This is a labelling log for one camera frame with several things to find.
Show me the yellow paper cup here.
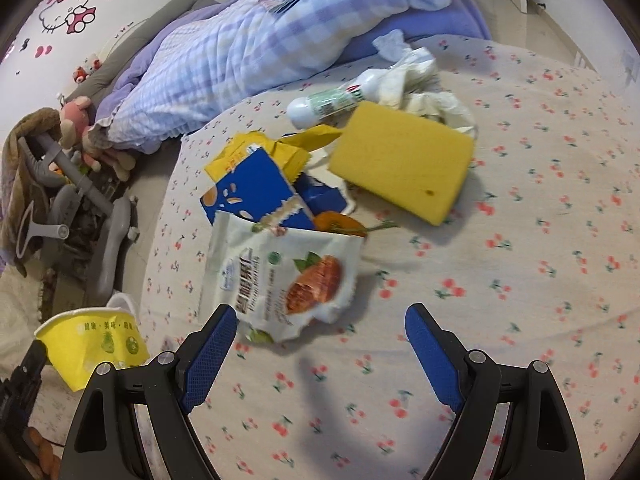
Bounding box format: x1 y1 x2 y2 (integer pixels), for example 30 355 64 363
35 307 150 392

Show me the white nut snack bag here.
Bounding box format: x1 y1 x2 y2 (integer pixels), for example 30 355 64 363
198 211 363 342

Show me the blue cardboard box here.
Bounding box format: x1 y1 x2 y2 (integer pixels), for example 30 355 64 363
200 148 348 230

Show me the yellow snack bag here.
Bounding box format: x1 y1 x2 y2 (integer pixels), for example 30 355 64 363
205 125 343 183

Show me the white trash bin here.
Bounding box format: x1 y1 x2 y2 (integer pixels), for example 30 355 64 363
106 292 140 323

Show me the brown plush blanket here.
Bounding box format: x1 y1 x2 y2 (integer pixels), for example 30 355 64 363
1 107 61 278

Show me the yellow sponge block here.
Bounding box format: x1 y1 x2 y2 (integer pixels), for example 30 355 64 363
329 102 475 226

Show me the pink plush monkey toy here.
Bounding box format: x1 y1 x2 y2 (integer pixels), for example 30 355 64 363
60 96 136 182

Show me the small red white plush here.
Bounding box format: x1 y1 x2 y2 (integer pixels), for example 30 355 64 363
73 54 102 84

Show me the crumpled white paper wrapper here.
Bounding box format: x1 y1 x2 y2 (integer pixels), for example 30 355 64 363
378 44 478 140

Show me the white green-label bottle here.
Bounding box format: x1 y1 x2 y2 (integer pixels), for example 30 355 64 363
286 68 387 129

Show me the blue plaid quilt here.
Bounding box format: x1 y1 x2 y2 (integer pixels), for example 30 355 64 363
88 0 452 154

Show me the crumpled white tissue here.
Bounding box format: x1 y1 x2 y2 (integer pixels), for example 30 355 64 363
372 29 412 63

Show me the purple blanket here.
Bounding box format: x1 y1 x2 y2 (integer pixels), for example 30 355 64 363
94 0 493 111

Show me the grey long pillow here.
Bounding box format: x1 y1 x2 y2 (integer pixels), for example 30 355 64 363
58 0 217 105

